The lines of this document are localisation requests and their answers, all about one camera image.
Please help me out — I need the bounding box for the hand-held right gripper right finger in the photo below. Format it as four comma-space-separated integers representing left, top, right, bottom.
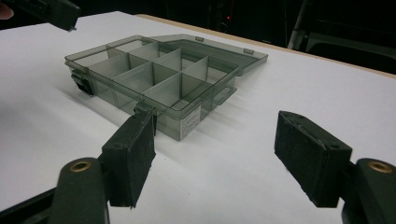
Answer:
273, 109, 355, 209

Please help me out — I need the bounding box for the black folding chair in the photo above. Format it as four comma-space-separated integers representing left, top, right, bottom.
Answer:
305, 18, 396, 76

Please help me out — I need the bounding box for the grey clear plastic compartment box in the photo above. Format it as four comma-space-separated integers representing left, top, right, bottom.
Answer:
64, 33, 269, 142

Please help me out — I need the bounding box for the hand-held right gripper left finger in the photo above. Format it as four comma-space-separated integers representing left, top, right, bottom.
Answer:
98, 109, 157, 209

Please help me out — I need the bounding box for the white table cover board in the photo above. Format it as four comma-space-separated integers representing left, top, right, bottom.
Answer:
0, 10, 396, 224

